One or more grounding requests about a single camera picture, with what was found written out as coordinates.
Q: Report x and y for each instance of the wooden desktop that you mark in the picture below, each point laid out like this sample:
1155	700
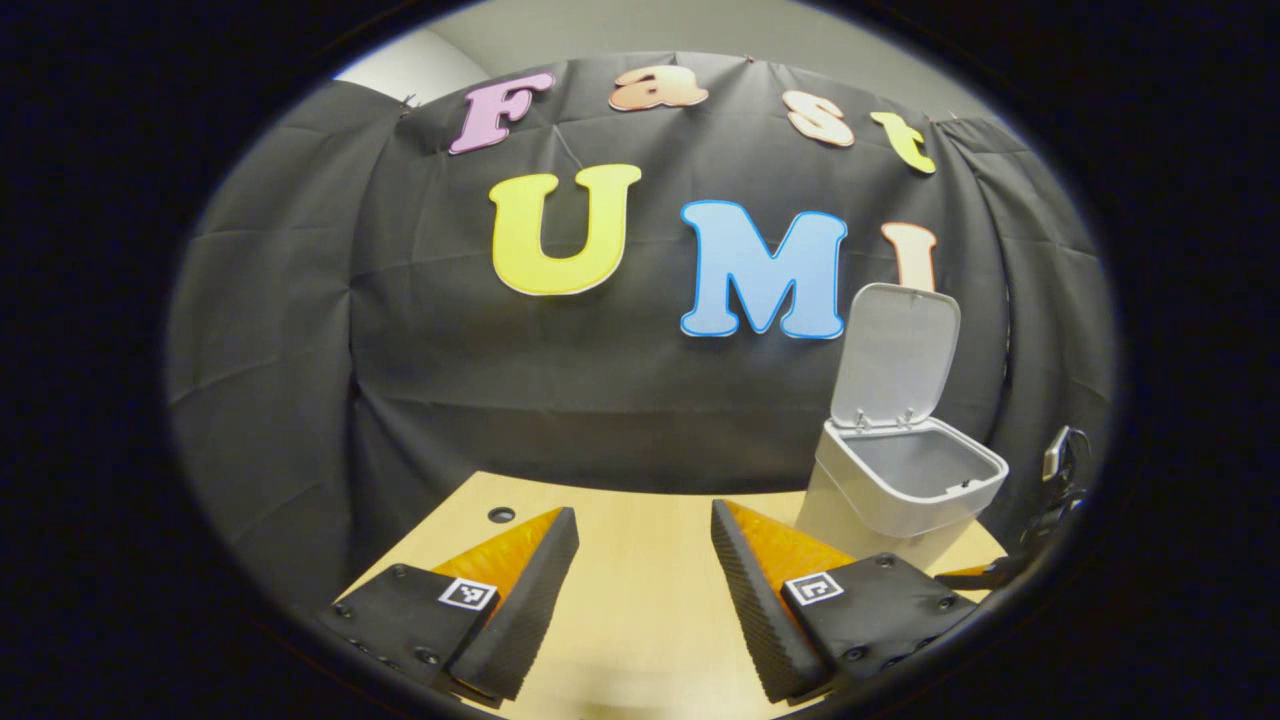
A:
640	600

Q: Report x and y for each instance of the black backdrop cloth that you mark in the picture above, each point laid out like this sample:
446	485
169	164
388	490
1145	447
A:
500	390

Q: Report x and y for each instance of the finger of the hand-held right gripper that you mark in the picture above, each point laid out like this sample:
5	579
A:
975	573

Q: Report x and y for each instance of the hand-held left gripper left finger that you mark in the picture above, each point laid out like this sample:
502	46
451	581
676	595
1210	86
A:
525	610

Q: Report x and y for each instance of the white desktop garbage bin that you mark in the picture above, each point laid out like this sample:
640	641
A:
880	500

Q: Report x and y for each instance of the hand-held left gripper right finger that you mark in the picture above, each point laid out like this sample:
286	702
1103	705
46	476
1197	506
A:
755	610

